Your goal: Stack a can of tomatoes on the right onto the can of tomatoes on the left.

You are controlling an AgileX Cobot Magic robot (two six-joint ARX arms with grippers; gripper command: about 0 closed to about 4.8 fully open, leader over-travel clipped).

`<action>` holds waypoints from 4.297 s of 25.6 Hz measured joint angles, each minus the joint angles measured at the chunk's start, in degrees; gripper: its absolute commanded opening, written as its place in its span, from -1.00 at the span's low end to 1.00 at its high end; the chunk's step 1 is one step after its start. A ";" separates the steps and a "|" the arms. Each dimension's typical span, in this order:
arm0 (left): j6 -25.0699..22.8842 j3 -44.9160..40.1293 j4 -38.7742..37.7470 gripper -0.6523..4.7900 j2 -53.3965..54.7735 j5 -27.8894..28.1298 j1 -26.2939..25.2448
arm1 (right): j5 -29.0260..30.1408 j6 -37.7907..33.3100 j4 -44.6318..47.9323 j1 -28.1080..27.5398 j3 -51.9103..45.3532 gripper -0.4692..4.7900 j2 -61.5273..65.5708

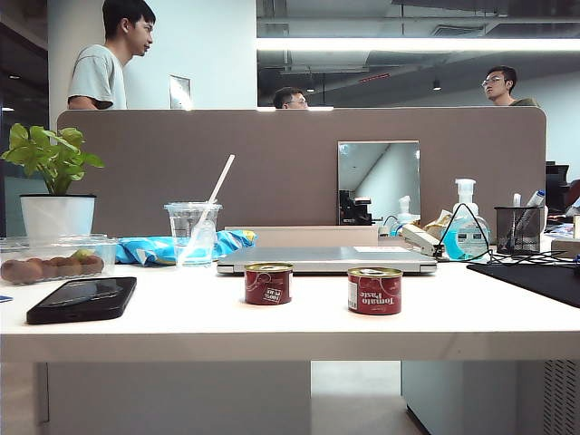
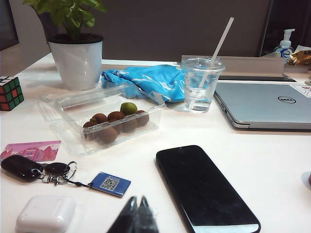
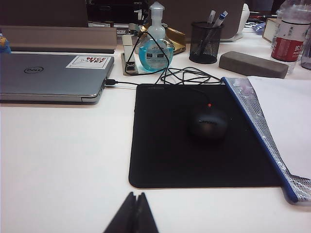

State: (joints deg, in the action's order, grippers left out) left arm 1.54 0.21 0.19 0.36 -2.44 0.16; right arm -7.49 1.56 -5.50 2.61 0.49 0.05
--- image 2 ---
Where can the brown kiwi fruit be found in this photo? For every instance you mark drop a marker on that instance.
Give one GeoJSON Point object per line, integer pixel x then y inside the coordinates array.
{"type": "Point", "coordinates": [107, 136]}
{"type": "Point", "coordinates": [90, 124]}
{"type": "Point", "coordinates": [99, 118]}
{"type": "Point", "coordinates": [143, 119]}
{"type": "Point", "coordinates": [116, 115]}
{"type": "Point", "coordinates": [130, 125]}

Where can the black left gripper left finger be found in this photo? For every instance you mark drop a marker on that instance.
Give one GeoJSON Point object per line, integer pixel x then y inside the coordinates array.
{"type": "Point", "coordinates": [126, 218]}

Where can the black smartphone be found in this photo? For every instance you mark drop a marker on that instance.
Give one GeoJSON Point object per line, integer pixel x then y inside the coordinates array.
{"type": "Point", "coordinates": [204, 189]}

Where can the Rubik's cube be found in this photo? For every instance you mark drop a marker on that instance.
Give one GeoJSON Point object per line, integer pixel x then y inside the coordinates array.
{"type": "Point", "coordinates": [9, 93]}

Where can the white plant pot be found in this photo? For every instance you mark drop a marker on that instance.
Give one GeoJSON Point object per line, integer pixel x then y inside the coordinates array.
{"type": "Point", "coordinates": [77, 63]}

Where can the brown desk divider panel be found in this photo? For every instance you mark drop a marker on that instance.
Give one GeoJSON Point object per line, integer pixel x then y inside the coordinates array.
{"type": "Point", "coordinates": [170, 26]}

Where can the blue plastic bag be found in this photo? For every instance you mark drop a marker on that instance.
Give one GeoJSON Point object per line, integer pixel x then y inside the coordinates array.
{"type": "Point", "coordinates": [155, 81]}

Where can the green leafy plant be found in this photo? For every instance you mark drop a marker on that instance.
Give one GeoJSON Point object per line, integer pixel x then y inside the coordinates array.
{"type": "Point", "coordinates": [68, 14]}

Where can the white earbuds case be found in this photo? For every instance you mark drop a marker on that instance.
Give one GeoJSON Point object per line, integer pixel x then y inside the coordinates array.
{"type": "Point", "coordinates": [46, 216]}

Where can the golden snack bag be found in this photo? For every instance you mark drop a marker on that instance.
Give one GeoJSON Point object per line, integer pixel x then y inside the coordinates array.
{"type": "Point", "coordinates": [300, 58]}

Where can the round black key tag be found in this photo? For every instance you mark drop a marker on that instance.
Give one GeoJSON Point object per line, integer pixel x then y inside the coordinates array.
{"type": "Point", "coordinates": [56, 168]}

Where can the green kiwi fruit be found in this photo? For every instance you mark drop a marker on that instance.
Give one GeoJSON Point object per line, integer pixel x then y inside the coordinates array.
{"type": "Point", "coordinates": [128, 108]}

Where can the black car key fob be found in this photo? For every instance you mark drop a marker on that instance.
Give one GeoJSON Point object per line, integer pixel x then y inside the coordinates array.
{"type": "Point", "coordinates": [19, 168]}

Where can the silver Dell laptop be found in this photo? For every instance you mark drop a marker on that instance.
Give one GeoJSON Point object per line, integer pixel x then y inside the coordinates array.
{"type": "Point", "coordinates": [264, 102]}

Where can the pink card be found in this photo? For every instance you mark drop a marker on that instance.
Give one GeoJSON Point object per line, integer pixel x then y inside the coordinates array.
{"type": "Point", "coordinates": [36, 150]}

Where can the white drinking straw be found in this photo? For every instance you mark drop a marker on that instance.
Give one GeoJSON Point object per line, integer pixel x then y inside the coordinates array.
{"type": "Point", "coordinates": [222, 38]}

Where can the rectangular mirror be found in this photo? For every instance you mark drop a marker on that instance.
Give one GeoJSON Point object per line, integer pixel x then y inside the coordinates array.
{"type": "Point", "coordinates": [279, 17]}

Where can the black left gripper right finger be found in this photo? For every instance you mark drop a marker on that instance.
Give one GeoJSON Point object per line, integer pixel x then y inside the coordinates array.
{"type": "Point", "coordinates": [147, 218]}

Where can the blue QR code tag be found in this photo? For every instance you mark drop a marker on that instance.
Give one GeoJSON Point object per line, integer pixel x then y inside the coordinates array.
{"type": "Point", "coordinates": [110, 184]}

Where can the clear plastic fruit container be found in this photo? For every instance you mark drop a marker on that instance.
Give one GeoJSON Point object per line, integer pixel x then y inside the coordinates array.
{"type": "Point", "coordinates": [73, 136]}

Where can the clear plastic cup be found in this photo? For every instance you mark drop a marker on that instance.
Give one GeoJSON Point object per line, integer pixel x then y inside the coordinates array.
{"type": "Point", "coordinates": [201, 97]}

